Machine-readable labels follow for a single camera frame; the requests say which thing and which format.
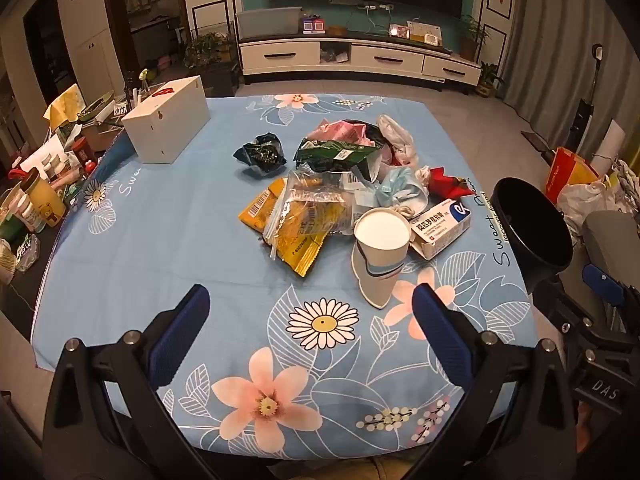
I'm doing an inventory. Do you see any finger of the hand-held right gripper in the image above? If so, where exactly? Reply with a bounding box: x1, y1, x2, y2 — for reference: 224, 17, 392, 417
581, 262, 640, 323

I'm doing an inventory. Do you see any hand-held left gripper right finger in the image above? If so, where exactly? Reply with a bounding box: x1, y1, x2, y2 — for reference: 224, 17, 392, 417
400, 282, 591, 480

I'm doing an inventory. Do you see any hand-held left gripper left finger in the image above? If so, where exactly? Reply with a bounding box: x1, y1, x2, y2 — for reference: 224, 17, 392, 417
42, 284, 217, 480

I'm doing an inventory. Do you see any black trash bin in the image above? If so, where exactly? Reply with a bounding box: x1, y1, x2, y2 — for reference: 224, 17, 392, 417
490, 177, 575, 292

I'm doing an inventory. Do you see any white blue medicine box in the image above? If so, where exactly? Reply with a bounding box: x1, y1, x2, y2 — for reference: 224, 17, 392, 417
409, 198, 473, 261

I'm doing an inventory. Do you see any white paper cup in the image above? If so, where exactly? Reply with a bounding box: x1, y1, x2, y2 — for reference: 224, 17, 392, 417
351, 208, 411, 310

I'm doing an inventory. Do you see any yellow snack packet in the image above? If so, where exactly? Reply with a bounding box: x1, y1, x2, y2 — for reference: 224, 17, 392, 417
237, 178, 329, 279

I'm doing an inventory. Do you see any red wrapper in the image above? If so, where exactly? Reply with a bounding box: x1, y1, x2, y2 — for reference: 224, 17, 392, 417
427, 166, 475, 201

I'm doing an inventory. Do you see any blue face mask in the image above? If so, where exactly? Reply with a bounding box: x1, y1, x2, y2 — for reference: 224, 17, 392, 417
372, 166, 431, 212

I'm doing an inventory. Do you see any clear plastic bag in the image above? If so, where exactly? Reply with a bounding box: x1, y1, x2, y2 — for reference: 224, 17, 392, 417
265, 169, 362, 261

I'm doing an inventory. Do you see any green snack packet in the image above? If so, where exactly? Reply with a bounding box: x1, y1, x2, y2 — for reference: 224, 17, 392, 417
294, 137, 387, 184

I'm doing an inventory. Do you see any large white plastic bag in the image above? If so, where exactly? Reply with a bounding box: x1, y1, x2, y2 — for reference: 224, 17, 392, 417
556, 180, 632, 237

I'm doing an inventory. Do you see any blue floral tablecloth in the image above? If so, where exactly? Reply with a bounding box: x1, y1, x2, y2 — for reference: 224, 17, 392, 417
31, 94, 540, 457

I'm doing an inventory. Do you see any pile of pale cloth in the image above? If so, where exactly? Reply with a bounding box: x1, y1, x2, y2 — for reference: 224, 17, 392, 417
607, 159, 640, 217

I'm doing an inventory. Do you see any yellow red shopping bag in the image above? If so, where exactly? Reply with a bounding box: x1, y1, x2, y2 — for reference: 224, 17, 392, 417
544, 146, 601, 206

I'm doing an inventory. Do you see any white paper roll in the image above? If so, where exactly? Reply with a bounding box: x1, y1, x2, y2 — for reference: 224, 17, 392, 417
592, 122, 626, 161

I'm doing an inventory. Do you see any upright vacuum cleaner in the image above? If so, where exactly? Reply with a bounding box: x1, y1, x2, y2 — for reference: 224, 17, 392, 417
567, 44, 604, 149

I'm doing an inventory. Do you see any yellow bear jar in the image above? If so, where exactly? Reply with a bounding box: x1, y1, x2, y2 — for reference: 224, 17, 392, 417
20, 172, 67, 222

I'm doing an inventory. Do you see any crumpled black green packet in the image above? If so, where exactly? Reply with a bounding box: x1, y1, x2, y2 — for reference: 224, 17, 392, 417
233, 132, 288, 177

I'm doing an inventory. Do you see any crumpled white plastic bag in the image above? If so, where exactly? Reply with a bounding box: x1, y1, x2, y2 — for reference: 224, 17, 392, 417
376, 114, 420, 167

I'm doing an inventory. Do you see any red bottle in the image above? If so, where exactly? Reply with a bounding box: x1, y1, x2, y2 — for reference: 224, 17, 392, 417
72, 137, 99, 169

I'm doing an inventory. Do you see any pink wrapper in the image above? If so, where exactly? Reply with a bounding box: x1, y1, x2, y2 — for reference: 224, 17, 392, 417
306, 119, 386, 149

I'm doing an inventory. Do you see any small potted plant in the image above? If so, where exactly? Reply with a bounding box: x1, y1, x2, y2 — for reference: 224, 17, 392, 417
475, 62, 506, 99

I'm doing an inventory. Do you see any yellow cloth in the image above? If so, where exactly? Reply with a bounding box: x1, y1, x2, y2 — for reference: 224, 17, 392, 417
44, 84, 81, 124

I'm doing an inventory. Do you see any tall potted plant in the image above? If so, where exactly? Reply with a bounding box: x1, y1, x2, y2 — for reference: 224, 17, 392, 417
457, 14, 494, 61

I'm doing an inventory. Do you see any white television cabinet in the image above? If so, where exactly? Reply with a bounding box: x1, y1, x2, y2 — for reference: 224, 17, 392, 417
237, 35, 482, 94

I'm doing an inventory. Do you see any bushy potted plant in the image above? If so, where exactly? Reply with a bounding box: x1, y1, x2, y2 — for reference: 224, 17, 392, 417
184, 32, 236, 69

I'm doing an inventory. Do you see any white desk calendar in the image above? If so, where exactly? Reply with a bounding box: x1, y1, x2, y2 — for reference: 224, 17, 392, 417
406, 20, 444, 46

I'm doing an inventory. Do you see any grey flat panel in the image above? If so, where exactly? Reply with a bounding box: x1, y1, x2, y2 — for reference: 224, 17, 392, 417
236, 7, 304, 40

